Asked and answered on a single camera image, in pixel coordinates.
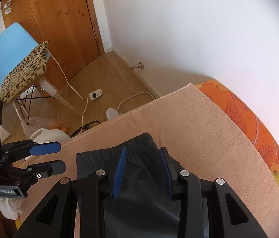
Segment dark navy jogger pants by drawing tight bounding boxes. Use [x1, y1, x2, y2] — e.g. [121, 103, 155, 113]
[76, 132, 209, 238]

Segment white gloved left hand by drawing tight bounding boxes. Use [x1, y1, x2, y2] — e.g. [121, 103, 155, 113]
[0, 197, 24, 220]

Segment white electric kettle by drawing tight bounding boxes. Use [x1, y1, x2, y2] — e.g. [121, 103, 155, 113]
[30, 128, 70, 144]

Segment white plastic bag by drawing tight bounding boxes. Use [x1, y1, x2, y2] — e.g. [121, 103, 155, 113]
[21, 104, 69, 135]

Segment pink beige bed blanket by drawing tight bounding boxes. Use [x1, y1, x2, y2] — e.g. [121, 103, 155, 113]
[16, 84, 279, 237]

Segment white power strip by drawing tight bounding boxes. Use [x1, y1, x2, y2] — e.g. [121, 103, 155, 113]
[88, 89, 103, 101]

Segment leopard print seat cushion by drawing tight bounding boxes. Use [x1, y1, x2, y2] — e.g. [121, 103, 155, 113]
[0, 41, 49, 107]

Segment orange floral bed sheet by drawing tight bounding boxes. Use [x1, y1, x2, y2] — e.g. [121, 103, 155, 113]
[196, 79, 279, 187]

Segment metal door stopper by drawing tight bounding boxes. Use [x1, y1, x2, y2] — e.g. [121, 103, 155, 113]
[130, 62, 144, 70]

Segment light blue chair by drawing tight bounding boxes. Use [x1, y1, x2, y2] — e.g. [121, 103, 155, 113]
[0, 23, 38, 86]

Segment wooden door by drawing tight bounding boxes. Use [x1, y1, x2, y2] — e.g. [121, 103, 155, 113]
[1, 0, 105, 89]

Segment black cable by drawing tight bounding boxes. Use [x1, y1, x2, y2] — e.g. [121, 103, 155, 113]
[70, 120, 101, 138]

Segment white power cable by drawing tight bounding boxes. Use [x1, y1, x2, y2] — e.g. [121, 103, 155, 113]
[48, 52, 155, 133]

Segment silver door handle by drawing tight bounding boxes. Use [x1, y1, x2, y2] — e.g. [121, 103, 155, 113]
[4, 0, 14, 14]

